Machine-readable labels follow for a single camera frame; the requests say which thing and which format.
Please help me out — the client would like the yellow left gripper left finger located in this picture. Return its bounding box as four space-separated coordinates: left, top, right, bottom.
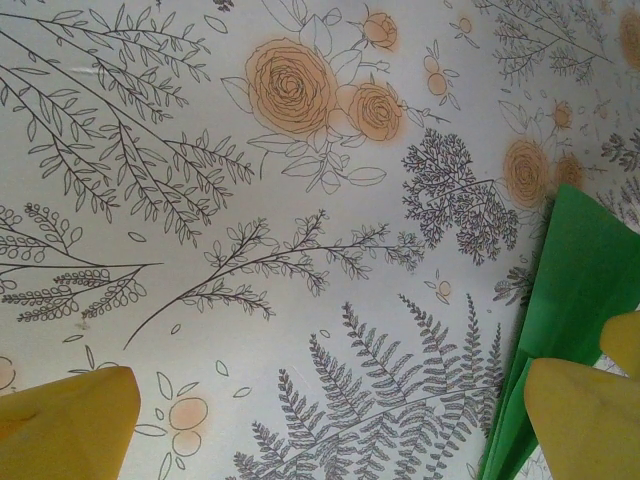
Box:
0 366 142 480

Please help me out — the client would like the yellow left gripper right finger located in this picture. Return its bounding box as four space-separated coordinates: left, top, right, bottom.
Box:
523 357 640 480

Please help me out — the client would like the green paper sheet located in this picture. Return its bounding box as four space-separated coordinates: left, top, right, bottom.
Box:
479 183 640 480

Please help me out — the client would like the floral patterned table cover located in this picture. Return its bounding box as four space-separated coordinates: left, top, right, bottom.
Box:
0 0 640 480

